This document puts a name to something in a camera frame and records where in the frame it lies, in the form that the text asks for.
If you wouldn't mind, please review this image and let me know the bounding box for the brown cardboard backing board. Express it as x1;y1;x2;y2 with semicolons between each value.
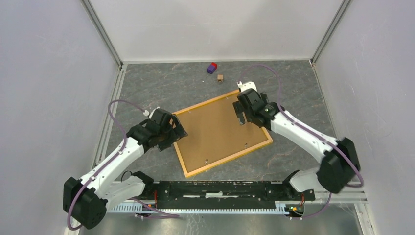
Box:
176;94;270;174

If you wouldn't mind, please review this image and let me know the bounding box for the yellow wooden picture frame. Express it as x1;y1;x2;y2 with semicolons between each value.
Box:
172;90;274;179

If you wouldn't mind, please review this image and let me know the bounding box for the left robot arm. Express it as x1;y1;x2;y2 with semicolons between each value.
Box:
63;108;187;231

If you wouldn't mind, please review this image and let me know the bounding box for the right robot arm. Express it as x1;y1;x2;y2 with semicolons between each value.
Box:
233;88;360;200

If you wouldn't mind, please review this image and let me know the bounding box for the wooden letter cube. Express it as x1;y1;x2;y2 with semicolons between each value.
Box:
217;74;224;82

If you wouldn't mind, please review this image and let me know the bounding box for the purple and red block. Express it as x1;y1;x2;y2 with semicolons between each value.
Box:
207;62;217;74

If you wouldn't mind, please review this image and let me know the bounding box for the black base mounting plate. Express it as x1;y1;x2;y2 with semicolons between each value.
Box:
149;181;316;210

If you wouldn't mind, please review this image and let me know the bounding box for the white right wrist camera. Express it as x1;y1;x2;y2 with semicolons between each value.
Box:
237;81;257;93

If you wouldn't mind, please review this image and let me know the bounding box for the aluminium rail frame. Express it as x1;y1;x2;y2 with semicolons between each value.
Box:
63;61;377;235

